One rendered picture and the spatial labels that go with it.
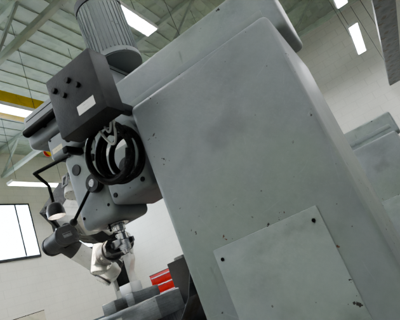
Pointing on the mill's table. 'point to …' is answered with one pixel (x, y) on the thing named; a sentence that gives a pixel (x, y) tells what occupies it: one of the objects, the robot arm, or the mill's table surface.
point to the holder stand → (180, 275)
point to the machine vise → (149, 305)
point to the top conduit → (39, 124)
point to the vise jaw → (113, 306)
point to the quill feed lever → (93, 186)
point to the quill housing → (97, 223)
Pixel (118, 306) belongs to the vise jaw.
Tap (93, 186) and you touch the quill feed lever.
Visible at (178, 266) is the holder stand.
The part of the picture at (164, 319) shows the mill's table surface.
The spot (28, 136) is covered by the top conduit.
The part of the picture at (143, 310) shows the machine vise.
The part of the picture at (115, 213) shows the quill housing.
